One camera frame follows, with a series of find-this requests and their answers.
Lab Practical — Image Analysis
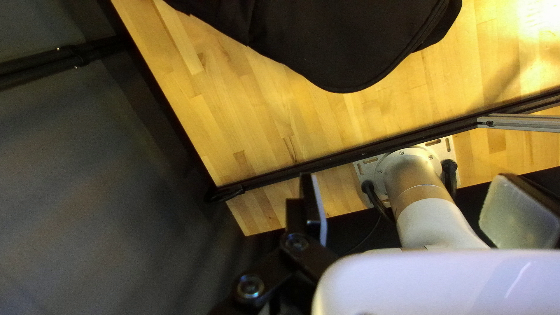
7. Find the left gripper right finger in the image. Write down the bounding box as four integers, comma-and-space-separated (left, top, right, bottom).
479, 174, 560, 249

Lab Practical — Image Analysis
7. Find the black frame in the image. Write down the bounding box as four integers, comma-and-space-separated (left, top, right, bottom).
0, 35, 560, 204

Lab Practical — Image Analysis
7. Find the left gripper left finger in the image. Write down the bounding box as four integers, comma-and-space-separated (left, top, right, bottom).
210, 173, 340, 315

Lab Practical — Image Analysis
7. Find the black backpack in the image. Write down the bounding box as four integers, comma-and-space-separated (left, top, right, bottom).
164, 0, 463, 94

